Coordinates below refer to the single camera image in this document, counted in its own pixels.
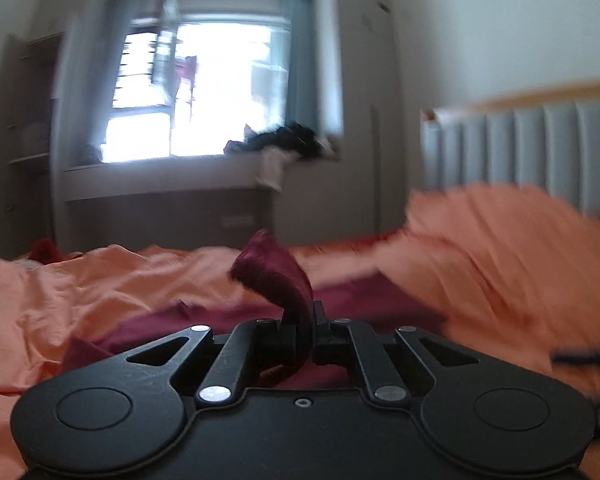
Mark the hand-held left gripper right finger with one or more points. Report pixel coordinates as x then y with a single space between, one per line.
367 355

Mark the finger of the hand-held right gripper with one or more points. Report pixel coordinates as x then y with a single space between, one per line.
587 357

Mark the grey shelf unit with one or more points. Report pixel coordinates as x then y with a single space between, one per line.
27 135

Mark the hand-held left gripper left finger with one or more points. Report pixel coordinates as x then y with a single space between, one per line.
252 345

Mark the maroon garment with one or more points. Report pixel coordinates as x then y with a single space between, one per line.
275 272

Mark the grey window bench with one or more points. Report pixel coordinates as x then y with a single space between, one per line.
180 200

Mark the red cloth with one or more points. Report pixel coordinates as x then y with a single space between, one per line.
47 250

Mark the white cloth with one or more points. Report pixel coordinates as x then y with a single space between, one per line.
271 167

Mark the orange bed sheet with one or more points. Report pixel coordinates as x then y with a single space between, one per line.
480 260

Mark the grey padded headboard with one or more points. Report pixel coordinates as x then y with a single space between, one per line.
530 145

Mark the grey curtain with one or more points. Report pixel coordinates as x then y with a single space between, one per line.
305 60

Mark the hanging garment outside window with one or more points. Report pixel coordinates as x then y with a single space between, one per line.
187 77

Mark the pile of dark clothes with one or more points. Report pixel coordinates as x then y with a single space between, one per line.
287 142

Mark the tall grey wardrobe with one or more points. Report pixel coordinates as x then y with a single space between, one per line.
372 100

